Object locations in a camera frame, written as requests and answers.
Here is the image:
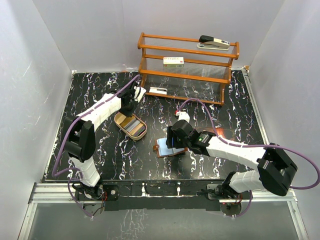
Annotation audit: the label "brown leather card holder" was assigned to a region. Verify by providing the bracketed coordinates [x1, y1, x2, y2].
[153, 137, 188, 158]

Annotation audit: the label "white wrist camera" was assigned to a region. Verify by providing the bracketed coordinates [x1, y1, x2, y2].
[175, 111, 190, 123]
[133, 86, 146, 103]

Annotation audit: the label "beige oval card tray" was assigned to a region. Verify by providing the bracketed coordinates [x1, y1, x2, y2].
[114, 112, 147, 141]

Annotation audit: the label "small white box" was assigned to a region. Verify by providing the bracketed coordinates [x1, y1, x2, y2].
[149, 87, 168, 95]

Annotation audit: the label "dark book three days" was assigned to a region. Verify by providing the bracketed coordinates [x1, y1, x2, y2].
[199, 127, 251, 145]

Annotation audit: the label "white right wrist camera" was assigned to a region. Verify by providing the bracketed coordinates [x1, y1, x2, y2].
[175, 111, 190, 123]

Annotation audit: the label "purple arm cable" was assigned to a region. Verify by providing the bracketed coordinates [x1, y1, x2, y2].
[176, 98, 320, 218]
[51, 74, 142, 218]

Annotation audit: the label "orange wooden shelf rack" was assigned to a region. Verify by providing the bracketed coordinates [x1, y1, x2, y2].
[137, 32, 240, 106]

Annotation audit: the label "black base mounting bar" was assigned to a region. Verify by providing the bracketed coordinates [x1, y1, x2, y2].
[74, 178, 253, 213]

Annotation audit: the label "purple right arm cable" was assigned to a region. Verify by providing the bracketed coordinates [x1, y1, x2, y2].
[176, 98, 320, 218]

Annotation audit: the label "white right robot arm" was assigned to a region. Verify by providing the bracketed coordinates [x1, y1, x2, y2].
[166, 120, 298, 199]

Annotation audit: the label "white staples box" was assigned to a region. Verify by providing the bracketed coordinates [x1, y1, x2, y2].
[163, 56, 185, 69]

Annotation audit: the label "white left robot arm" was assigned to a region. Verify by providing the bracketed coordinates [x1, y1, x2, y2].
[62, 87, 146, 200]

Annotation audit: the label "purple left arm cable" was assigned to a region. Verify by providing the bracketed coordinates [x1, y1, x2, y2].
[51, 74, 142, 218]

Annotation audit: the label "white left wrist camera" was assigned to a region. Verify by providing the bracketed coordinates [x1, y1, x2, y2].
[133, 86, 146, 103]

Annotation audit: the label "black and beige stapler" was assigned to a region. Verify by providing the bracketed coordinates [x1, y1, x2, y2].
[197, 35, 230, 51]

